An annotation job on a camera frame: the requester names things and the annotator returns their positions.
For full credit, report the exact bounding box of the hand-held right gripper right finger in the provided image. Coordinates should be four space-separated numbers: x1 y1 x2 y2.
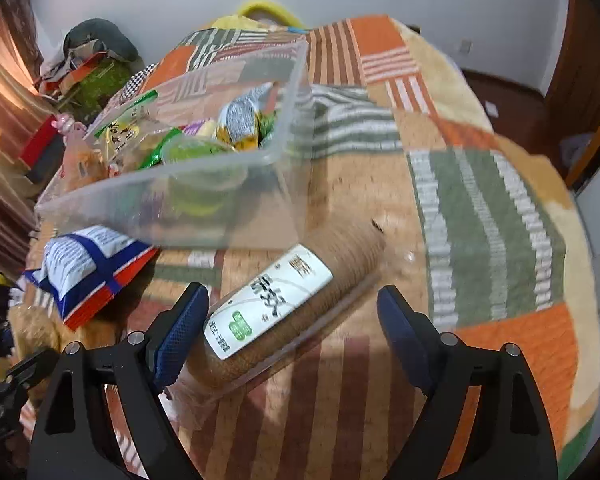
376 285 561 480

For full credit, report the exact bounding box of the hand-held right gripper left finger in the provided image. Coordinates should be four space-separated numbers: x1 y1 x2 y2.
27 282 211 480

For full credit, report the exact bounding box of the clear plastic container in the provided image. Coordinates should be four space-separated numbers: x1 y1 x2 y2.
34 37 313 251

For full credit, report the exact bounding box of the brown biscuit roll packet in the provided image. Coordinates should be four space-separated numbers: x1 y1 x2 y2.
167 217 388 431

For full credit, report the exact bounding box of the green jelly cup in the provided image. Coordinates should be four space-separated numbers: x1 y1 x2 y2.
160 140 248 211

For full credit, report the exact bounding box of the white green snack packet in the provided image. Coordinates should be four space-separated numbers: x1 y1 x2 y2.
94 89 161 141

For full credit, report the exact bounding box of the silver yellow snack packet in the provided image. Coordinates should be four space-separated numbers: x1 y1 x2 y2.
215 82 281 152

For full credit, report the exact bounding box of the blue white snack bag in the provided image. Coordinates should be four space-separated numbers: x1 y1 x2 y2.
22 225 160 331

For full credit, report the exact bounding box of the orange green patchwork blanket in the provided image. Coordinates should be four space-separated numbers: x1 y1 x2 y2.
7 15 600 480

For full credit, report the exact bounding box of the red box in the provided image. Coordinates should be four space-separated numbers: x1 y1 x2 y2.
20 115 66 169

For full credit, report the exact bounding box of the green stick snack packet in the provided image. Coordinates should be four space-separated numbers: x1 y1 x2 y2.
257 109 282 147

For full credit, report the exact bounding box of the pink toy rabbit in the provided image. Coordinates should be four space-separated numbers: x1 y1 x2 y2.
52 112 89 147

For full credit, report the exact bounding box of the pink striped curtain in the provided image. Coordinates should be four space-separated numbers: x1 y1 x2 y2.
0 0 47 271

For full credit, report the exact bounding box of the checkered patterned quilt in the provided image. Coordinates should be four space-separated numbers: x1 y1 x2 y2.
114 62 162 107

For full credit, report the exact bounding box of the orange cardboard box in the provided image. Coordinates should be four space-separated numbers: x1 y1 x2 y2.
37 52 107 97

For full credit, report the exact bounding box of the yellow padded tube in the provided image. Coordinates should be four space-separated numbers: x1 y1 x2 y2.
237 0 306 28

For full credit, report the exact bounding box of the wooden door frame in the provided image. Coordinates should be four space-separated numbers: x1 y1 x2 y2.
545 0 600 191

